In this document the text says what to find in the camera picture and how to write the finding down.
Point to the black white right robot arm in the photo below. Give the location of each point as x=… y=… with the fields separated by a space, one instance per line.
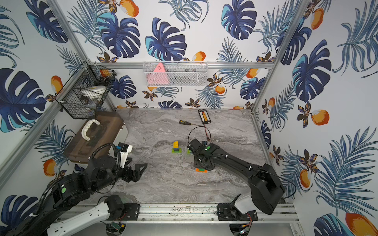
x=266 y=188

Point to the lime long base lego brick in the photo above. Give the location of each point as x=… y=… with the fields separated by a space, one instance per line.
x=180 y=151

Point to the pink triangular object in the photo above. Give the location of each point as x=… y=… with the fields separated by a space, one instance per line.
x=158 y=77

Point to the orange long lego brick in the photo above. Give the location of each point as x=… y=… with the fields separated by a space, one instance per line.
x=201 y=170

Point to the white object in basket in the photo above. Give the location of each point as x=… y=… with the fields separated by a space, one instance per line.
x=95 y=92

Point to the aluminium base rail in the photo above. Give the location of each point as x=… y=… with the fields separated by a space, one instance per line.
x=202 y=213

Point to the black wire basket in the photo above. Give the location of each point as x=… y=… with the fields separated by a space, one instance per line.
x=70 y=97

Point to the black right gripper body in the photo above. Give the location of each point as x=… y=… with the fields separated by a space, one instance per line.
x=197 y=164

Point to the brown translucent tool case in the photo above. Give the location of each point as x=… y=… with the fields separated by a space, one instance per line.
x=106 y=127

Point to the yellow small lego brick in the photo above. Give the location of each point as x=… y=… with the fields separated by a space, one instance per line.
x=176 y=144

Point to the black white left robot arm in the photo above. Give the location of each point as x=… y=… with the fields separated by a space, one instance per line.
x=66 y=192

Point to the black yellow screwdriver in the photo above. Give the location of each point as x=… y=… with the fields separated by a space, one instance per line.
x=188 y=123

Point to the black screwdriver bit case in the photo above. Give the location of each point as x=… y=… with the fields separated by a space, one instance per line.
x=204 y=116

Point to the white wire wall shelf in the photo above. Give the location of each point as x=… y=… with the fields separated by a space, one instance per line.
x=181 y=74

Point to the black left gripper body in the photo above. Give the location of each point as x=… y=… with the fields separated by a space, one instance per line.
x=128 y=173

